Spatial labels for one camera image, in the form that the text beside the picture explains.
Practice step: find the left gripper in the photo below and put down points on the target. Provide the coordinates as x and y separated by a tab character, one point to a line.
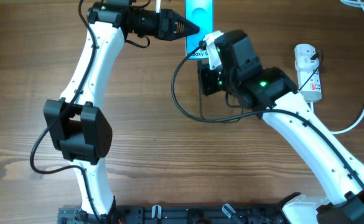
167	27

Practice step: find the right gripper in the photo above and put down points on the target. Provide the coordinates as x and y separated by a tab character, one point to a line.
208	85

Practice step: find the smartphone with cyan screen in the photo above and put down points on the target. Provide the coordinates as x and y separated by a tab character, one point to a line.
199	12

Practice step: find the white power strip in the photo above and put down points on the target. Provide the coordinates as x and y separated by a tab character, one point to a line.
308	81

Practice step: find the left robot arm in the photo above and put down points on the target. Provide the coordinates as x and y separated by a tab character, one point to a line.
77	125

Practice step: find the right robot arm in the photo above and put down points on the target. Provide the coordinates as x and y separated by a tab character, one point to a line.
235	68

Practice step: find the white charger plug adapter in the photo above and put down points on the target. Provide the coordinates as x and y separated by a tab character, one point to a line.
306	62

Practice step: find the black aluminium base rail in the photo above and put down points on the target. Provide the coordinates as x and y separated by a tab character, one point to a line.
157	214

